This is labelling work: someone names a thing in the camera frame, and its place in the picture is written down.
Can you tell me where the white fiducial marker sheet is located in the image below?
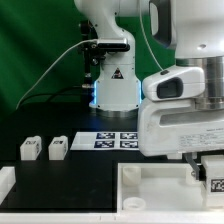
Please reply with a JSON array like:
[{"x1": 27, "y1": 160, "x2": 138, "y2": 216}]
[{"x1": 71, "y1": 131, "x2": 138, "y2": 150}]

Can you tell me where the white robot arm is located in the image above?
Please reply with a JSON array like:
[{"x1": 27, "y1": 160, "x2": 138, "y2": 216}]
[{"x1": 74, "y1": 0, "x2": 224, "y2": 159}]

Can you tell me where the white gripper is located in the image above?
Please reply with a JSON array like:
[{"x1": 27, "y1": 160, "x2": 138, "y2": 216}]
[{"x1": 138, "y1": 98, "x2": 224, "y2": 181}]

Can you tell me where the white camera cable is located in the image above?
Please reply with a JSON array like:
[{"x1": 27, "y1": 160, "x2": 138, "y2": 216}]
[{"x1": 15, "y1": 39, "x2": 98, "y2": 110}]

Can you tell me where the black camera on stand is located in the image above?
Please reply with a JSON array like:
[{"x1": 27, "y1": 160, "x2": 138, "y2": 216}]
[{"x1": 78, "y1": 20, "x2": 130, "y2": 89}]

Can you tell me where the white L-shaped obstacle wall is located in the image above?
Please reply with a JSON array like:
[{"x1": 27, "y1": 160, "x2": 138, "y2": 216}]
[{"x1": 0, "y1": 163, "x2": 224, "y2": 224}]

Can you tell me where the black cable on table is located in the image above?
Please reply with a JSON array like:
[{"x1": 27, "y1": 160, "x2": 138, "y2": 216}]
[{"x1": 18, "y1": 87, "x2": 93, "y2": 108}]

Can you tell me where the white square tabletop part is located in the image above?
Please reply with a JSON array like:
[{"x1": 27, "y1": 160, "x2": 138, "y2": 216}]
[{"x1": 116, "y1": 162, "x2": 224, "y2": 214}]

